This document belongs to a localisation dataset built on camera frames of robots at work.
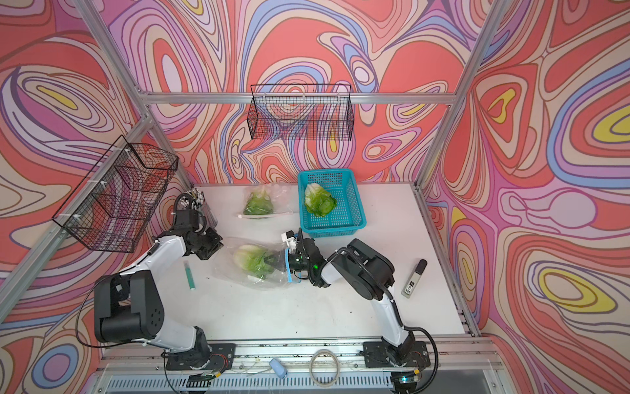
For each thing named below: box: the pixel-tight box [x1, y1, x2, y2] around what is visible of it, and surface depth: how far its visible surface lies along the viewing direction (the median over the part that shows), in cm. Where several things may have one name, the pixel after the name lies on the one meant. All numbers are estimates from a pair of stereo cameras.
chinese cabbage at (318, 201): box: [304, 183, 338, 218], surface depth 107 cm
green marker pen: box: [183, 260, 197, 291], surface depth 91 cm
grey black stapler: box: [401, 258, 428, 299], surface depth 88 cm
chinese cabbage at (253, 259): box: [232, 244, 275, 280], surface depth 87 cm
